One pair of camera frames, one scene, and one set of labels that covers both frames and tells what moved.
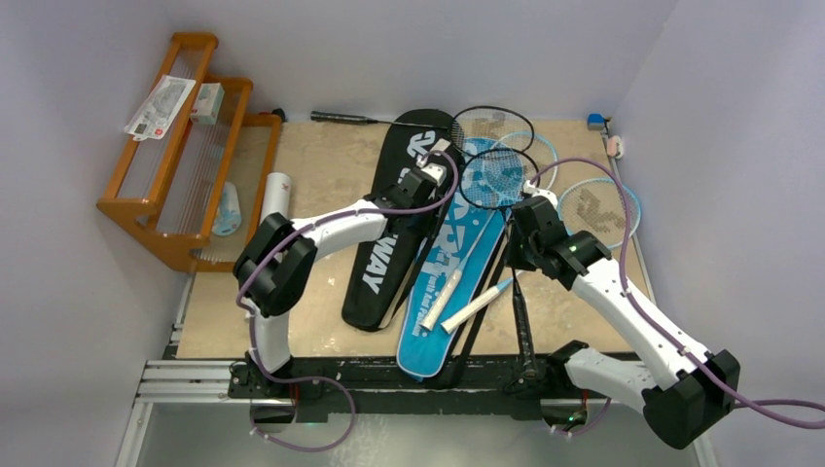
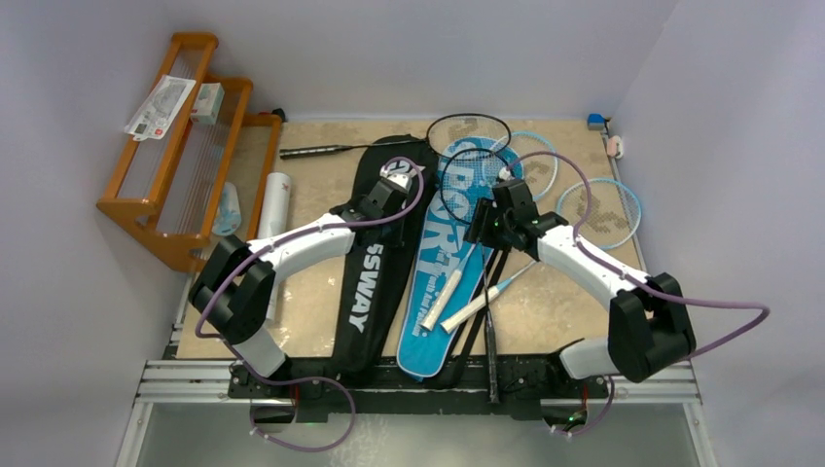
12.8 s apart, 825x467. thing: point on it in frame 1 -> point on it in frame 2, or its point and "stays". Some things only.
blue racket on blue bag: x=524 y=161 stays
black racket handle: x=522 y=369 -> x=469 y=182
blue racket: x=605 y=209 stays
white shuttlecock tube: x=277 y=195 stays
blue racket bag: x=490 y=177 stays
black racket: x=492 y=130 -> x=468 y=134
